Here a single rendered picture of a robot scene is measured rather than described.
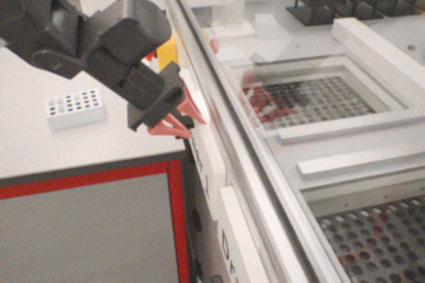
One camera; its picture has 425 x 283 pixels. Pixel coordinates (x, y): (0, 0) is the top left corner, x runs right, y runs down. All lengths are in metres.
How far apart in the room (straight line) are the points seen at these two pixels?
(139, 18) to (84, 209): 0.58
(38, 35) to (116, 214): 0.59
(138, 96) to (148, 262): 0.68
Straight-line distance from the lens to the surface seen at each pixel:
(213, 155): 0.51
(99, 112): 0.88
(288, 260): 0.34
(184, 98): 0.50
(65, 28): 0.45
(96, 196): 0.88
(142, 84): 0.49
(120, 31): 0.44
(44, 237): 0.99
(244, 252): 0.42
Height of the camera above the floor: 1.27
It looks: 37 degrees down
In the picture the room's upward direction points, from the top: straight up
